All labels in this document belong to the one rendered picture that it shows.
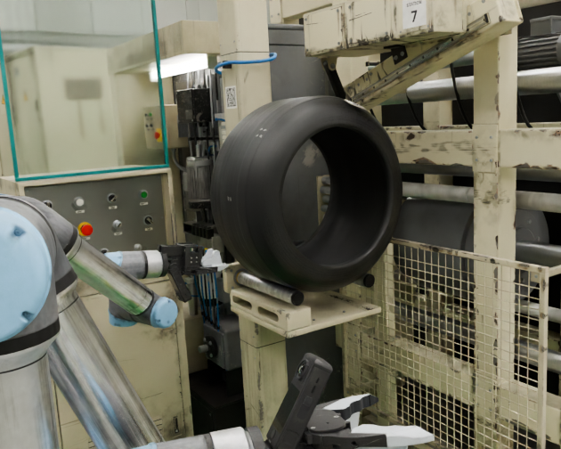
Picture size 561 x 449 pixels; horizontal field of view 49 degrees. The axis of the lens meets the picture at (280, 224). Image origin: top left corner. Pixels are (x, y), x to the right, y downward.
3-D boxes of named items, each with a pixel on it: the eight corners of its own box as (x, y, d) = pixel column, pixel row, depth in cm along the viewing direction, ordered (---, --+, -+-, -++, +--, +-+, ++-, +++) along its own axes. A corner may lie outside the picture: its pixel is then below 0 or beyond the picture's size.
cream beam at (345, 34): (303, 57, 216) (301, 14, 214) (358, 58, 229) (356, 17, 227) (432, 32, 166) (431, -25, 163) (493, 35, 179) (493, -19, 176)
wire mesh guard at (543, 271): (343, 396, 250) (337, 228, 238) (346, 395, 251) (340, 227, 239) (540, 505, 176) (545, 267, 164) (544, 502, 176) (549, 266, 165)
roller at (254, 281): (235, 270, 210) (247, 270, 213) (234, 283, 211) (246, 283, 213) (293, 291, 181) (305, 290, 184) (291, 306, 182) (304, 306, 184)
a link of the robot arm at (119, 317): (127, 331, 155) (128, 289, 154) (101, 324, 162) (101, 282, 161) (152, 326, 161) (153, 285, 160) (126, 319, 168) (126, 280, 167)
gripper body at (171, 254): (206, 246, 169) (164, 247, 163) (204, 276, 170) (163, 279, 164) (193, 241, 176) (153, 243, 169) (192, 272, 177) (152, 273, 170)
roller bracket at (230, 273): (223, 292, 211) (221, 265, 210) (316, 272, 232) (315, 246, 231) (228, 294, 209) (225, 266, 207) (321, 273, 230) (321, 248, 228)
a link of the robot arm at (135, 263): (97, 282, 162) (97, 249, 161) (137, 279, 168) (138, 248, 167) (106, 287, 155) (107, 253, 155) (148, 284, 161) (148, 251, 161)
